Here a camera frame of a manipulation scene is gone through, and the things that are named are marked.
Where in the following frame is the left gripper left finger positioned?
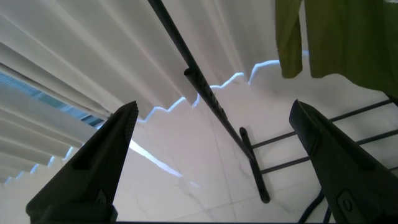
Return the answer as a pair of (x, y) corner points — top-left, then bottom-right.
(26, 101), (139, 223)

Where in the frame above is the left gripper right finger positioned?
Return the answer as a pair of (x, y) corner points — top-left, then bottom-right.
(289, 99), (398, 223)

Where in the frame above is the green printed shirt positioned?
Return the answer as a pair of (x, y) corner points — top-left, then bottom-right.
(275, 0), (398, 99)

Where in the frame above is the black clothes rack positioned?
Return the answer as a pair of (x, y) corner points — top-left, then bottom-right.
(147, 0), (398, 205)

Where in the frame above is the white curtain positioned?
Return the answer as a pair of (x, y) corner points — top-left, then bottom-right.
(0, 83), (98, 184)
(0, 0), (308, 121)

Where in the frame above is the window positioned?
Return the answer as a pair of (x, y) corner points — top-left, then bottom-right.
(0, 71), (105, 127)

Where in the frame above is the black cable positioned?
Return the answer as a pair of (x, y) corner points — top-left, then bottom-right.
(297, 186), (333, 223)

